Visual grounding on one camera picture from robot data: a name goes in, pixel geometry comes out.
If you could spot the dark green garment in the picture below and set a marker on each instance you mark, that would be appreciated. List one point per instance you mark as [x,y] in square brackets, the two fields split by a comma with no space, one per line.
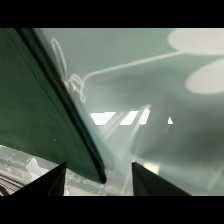
[30,106]

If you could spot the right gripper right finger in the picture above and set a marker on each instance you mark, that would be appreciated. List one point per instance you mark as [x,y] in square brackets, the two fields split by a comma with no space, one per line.
[150,185]

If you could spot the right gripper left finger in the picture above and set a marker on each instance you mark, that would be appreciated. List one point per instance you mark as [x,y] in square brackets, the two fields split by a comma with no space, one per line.
[50,183]

